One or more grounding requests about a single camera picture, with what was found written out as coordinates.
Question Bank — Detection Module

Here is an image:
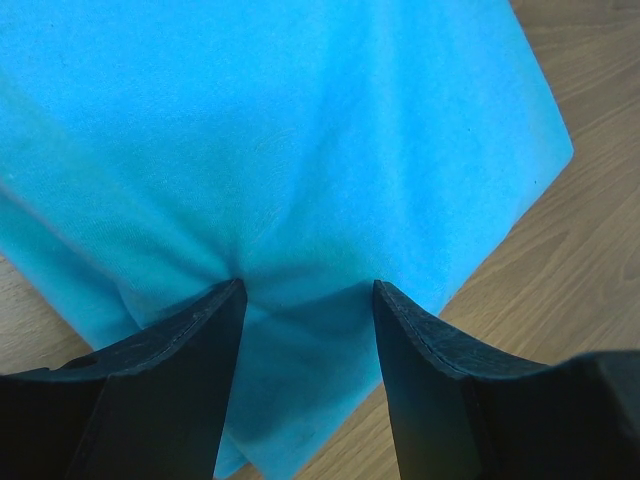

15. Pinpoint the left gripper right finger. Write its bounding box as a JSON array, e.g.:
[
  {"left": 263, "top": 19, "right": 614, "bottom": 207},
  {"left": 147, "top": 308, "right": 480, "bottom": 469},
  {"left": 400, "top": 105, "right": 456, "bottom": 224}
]
[{"left": 373, "top": 281, "right": 639, "bottom": 479}]

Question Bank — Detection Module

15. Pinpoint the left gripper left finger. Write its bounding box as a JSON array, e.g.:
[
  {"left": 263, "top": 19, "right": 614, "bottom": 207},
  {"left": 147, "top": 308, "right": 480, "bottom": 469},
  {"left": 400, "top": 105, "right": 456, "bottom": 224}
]
[{"left": 1, "top": 280, "right": 247, "bottom": 479}]

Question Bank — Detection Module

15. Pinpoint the turquoise t shirt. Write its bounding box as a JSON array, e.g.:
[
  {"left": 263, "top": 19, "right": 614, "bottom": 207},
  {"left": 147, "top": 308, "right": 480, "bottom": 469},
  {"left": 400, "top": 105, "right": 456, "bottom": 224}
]
[{"left": 1, "top": 1, "right": 573, "bottom": 479}]

